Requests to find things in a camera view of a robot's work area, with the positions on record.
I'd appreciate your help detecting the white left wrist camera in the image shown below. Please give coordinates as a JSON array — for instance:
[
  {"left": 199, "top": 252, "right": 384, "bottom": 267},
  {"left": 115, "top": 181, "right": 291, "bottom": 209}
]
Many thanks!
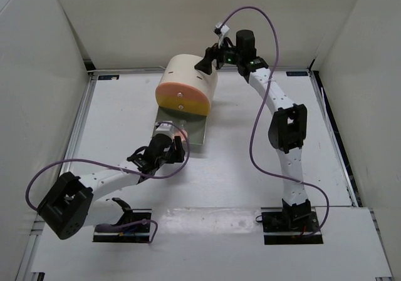
[{"left": 154, "top": 121, "right": 177, "bottom": 138}]

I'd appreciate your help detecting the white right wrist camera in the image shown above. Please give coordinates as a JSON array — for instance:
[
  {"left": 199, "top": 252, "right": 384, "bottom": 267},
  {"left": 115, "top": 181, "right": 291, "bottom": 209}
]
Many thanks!
[{"left": 214, "top": 23, "right": 230, "bottom": 48}]

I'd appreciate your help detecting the yellow drawer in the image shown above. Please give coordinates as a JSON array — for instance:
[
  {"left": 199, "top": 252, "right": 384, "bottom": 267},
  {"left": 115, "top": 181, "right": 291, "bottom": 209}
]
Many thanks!
[{"left": 156, "top": 95, "right": 211, "bottom": 116}]

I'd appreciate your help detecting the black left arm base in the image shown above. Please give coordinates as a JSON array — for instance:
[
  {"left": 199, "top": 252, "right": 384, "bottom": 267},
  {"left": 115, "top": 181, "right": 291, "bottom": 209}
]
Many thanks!
[{"left": 92, "top": 198, "right": 159, "bottom": 244}]

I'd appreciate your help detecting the cream round drawer organizer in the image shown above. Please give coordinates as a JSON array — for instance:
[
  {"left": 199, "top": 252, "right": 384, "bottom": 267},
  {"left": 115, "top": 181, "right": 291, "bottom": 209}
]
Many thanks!
[{"left": 158, "top": 54, "right": 218, "bottom": 106}]

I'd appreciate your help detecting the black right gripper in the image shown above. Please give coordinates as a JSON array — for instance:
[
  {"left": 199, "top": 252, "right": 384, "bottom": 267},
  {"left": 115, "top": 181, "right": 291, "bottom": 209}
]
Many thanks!
[{"left": 194, "top": 36, "right": 242, "bottom": 76}]

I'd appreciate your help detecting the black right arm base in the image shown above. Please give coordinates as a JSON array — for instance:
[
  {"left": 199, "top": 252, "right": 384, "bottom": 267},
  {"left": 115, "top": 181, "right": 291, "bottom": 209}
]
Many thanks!
[{"left": 255, "top": 200, "right": 323, "bottom": 245}]

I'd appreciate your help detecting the pink makeup sponge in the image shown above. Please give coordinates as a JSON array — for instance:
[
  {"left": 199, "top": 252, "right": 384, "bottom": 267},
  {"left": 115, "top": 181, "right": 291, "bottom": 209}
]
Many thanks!
[{"left": 174, "top": 129, "right": 188, "bottom": 143}]

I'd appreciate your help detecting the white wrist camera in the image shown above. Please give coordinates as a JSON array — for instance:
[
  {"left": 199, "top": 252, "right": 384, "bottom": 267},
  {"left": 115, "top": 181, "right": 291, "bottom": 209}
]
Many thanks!
[
  {"left": 214, "top": 23, "right": 230, "bottom": 48},
  {"left": 154, "top": 121, "right": 177, "bottom": 138}
]

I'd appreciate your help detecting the grey bottom drawer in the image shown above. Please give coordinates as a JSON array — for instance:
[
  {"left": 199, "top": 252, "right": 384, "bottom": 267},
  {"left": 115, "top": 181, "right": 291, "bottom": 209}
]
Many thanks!
[{"left": 155, "top": 107, "right": 207, "bottom": 146}]

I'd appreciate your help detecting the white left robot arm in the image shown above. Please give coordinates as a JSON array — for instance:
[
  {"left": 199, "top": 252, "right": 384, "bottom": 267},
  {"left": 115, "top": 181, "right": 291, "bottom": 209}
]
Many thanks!
[{"left": 36, "top": 134, "right": 189, "bottom": 240}]

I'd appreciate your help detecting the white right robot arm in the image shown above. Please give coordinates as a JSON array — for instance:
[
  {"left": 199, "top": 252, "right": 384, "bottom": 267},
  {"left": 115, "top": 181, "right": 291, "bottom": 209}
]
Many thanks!
[{"left": 194, "top": 27, "right": 311, "bottom": 231}]

